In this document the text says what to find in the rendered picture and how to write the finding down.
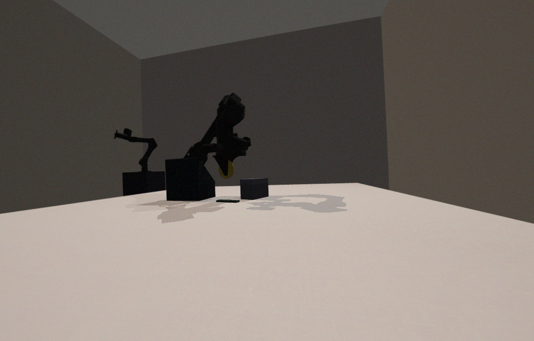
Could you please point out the gold coin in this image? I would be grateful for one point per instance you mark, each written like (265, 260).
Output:
(230, 170)

